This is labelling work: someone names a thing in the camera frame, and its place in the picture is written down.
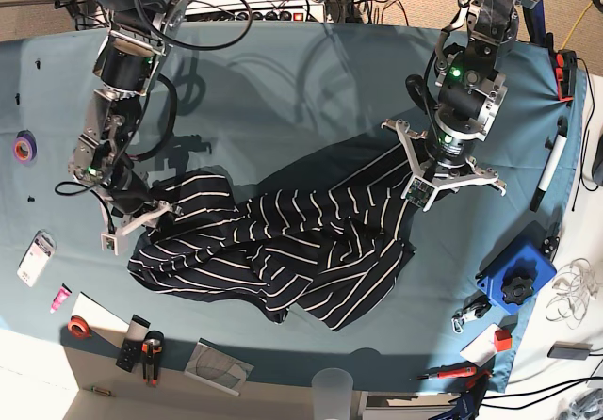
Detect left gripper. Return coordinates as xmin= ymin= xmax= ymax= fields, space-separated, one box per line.
xmin=381 ymin=119 xmax=507 ymax=212

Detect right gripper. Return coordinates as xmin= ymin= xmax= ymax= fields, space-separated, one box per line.
xmin=100 ymin=172 xmax=182 ymax=255

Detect navy white striped t-shirt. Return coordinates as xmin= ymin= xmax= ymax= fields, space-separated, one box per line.
xmin=127 ymin=130 xmax=418 ymax=332

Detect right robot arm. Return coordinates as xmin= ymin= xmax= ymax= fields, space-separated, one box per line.
xmin=68 ymin=0 xmax=187 ymax=254

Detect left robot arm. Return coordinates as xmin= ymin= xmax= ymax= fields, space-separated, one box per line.
xmin=383 ymin=0 xmax=538 ymax=211

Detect white black marker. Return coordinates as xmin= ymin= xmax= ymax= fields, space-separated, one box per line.
xmin=530 ymin=125 xmax=568 ymax=212

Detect plastic blister pack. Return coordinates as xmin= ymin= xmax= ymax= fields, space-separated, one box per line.
xmin=17 ymin=230 xmax=57 ymax=287

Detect blue box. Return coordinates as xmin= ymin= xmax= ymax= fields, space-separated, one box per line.
xmin=476 ymin=221 xmax=560 ymax=315

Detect white paper sheet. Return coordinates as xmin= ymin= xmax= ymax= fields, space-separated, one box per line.
xmin=72 ymin=293 xmax=128 ymax=333

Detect pink tube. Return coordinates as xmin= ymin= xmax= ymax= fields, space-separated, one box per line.
xmin=50 ymin=284 xmax=72 ymax=314

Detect orange black pliers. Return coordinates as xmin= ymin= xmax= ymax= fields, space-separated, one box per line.
xmin=141 ymin=331 xmax=164 ymax=387

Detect teal table cloth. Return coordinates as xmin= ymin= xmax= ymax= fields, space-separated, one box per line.
xmin=1 ymin=23 xmax=588 ymax=392

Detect orange tape roll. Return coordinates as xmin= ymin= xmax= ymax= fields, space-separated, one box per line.
xmin=67 ymin=315 xmax=91 ymax=339

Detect purple tape roll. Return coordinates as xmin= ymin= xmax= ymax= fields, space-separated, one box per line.
xmin=12 ymin=130 xmax=38 ymax=164

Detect orange black clamp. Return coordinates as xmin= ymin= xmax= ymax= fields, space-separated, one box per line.
xmin=553 ymin=50 xmax=578 ymax=102

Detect black star knob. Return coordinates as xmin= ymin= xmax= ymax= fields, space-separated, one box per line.
xmin=501 ymin=276 xmax=533 ymax=305

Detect black remote control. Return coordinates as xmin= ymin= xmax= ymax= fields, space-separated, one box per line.
xmin=116 ymin=315 xmax=150 ymax=373

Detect metal carabiner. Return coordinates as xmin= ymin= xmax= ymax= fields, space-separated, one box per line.
xmin=451 ymin=295 xmax=491 ymax=334

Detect red cube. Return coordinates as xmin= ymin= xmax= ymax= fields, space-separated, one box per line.
xmin=494 ymin=329 xmax=513 ymax=352

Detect white card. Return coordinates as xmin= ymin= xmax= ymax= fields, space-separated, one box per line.
xmin=460 ymin=324 xmax=500 ymax=367

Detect power strip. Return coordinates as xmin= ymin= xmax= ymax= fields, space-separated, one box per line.
xmin=187 ymin=8 xmax=318 ymax=22

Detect red screwdriver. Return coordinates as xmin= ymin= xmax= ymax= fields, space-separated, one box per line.
xmin=416 ymin=365 xmax=478 ymax=380

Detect grey adapter box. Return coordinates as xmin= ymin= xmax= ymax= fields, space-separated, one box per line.
xmin=547 ymin=343 xmax=591 ymax=361

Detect frosted plastic cup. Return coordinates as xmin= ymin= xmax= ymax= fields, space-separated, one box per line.
xmin=311 ymin=368 xmax=353 ymax=420

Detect blue clamp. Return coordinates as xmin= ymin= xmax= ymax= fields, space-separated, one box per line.
xmin=430 ymin=370 xmax=492 ymax=420

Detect white cable bundle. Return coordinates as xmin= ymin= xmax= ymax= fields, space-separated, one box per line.
xmin=545 ymin=258 xmax=599 ymax=331

